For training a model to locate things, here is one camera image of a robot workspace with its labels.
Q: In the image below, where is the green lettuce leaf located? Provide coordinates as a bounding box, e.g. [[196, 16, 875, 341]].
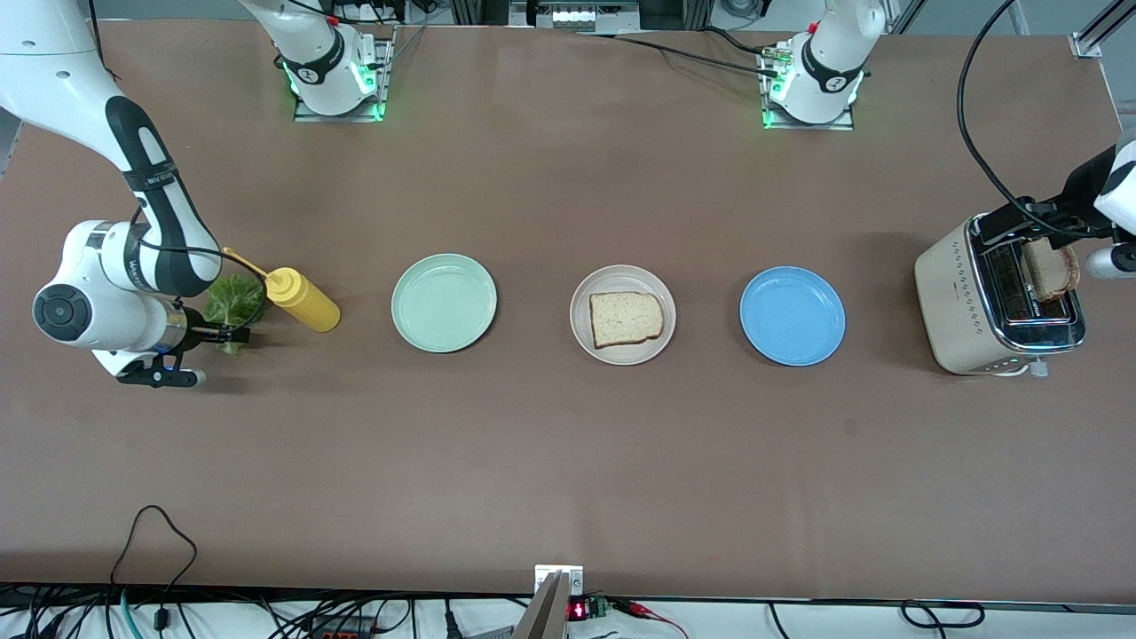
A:
[[206, 273, 267, 356]]

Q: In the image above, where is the brown bread slice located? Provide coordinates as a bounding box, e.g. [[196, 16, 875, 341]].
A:
[[1021, 240, 1082, 303], [589, 291, 665, 350]]

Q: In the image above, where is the yellow squeeze bottle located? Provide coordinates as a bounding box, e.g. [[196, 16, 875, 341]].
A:
[[222, 247, 342, 334]]

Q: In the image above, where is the green plate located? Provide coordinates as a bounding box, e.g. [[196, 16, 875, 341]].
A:
[[391, 254, 498, 354]]

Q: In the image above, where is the blue plate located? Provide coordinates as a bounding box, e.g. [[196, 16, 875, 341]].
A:
[[739, 266, 847, 367]]

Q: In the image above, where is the beige plate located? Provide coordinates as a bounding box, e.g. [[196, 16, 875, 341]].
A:
[[570, 264, 677, 367]]

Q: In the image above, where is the beige chrome toaster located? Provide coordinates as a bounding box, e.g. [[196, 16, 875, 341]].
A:
[[914, 210, 1088, 380]]

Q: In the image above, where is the lit electronics box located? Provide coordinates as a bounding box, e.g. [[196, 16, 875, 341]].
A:
[[509, 0, 642, 35]]

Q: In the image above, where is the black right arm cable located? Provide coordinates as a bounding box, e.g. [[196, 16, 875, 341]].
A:
[[87, 0, 269, 329]]

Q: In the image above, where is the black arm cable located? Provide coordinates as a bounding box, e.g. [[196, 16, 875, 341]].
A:
[[957, 0, 1115, 241], [87, 0, 269, 329]]

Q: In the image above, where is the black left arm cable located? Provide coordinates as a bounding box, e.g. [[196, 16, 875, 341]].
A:
[[957, 0, 1115, 241]]

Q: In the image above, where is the aluminium frame profile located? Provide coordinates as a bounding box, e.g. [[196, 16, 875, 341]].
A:
[[1069, 0, 1136, 60]]

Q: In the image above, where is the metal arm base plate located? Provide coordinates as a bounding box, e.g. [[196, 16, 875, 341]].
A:
[[293, 25, 396, 123], [761, 44, 856, 132]]

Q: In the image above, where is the thin black looped cable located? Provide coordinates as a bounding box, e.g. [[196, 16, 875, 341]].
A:
[[108, 505, 198, 633]]

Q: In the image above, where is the short black table cable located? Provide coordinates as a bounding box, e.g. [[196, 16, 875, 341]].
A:
[[699, 27, 782, 59]]

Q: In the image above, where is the long black table cable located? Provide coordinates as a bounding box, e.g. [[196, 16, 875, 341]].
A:
[[575, 32, 782, 79]]

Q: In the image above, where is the black coiled cable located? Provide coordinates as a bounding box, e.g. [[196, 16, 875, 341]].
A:
[[901, 601, 986, 629]]

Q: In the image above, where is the silver camera mount bracket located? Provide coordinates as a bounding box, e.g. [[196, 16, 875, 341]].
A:
[[534, 564, 585, 597]]

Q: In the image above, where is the grey camera mount pole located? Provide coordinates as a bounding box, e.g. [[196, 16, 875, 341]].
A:
[[512, 572, 571, 639]]

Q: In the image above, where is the red clip wire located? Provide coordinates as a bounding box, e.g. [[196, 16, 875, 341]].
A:
[[612, 600, 689, 639]]

